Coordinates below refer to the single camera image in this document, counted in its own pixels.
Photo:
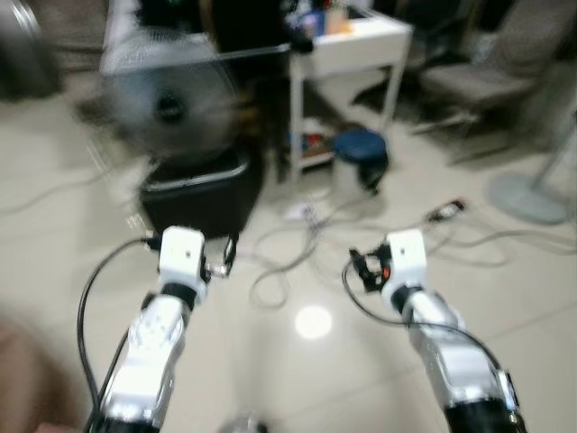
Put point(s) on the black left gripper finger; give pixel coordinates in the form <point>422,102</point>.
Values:
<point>231,253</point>

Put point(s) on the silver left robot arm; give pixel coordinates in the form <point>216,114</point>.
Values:
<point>149,347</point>

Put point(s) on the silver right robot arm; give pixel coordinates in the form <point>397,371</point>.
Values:
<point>455,356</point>

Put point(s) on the black square ottoman box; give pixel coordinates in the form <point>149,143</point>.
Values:
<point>203,194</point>

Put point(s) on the blue round stool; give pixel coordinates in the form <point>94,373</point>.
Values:
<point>361,149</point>

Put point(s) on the round grey table fan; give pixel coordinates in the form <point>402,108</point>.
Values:
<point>171,99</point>

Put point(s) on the grey standing fan base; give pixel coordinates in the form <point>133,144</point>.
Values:
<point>527,194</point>

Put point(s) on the white table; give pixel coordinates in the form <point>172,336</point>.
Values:
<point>356,45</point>

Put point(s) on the grey padded chair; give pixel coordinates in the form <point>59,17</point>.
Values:
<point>491,77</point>

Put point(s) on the grey ribbed suitcase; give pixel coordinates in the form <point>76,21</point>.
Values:
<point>27,59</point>

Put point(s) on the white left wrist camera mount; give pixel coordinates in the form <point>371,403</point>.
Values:
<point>182,253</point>

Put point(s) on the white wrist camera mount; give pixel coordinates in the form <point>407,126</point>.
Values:
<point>406,257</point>
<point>182,253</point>

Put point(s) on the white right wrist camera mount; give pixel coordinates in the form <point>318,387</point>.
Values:
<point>406,257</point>

